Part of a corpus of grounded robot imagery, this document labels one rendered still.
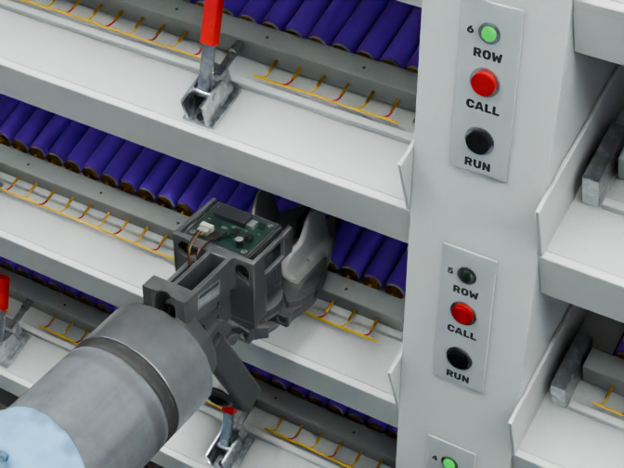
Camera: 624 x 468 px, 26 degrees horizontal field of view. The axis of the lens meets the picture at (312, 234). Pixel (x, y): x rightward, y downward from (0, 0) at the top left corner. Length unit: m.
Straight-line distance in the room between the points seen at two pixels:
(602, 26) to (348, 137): 0.24
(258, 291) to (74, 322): 0.41
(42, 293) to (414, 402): 0.48
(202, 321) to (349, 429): 0.29
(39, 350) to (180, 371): 0.47
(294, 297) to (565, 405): 0.22
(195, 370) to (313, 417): 0.32
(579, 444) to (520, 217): 0.21
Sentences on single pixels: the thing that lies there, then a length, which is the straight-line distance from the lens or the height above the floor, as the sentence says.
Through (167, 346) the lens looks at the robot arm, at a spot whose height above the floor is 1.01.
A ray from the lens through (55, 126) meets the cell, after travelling 1.26.
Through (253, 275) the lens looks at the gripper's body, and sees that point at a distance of 0.96.
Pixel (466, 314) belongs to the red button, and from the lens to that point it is 0.94.
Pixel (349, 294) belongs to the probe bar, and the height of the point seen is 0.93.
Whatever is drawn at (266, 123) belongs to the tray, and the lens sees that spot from 0.99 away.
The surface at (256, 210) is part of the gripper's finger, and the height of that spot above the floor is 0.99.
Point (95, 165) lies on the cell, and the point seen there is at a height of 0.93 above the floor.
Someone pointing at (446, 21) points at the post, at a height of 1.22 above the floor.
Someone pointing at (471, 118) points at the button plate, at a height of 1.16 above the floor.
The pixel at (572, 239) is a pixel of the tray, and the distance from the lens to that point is 0.90.
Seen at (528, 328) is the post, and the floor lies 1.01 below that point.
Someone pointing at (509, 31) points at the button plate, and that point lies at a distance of 0.81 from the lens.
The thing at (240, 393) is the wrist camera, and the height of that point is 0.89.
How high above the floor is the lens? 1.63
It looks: 38 degrees down
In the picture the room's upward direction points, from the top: straight up
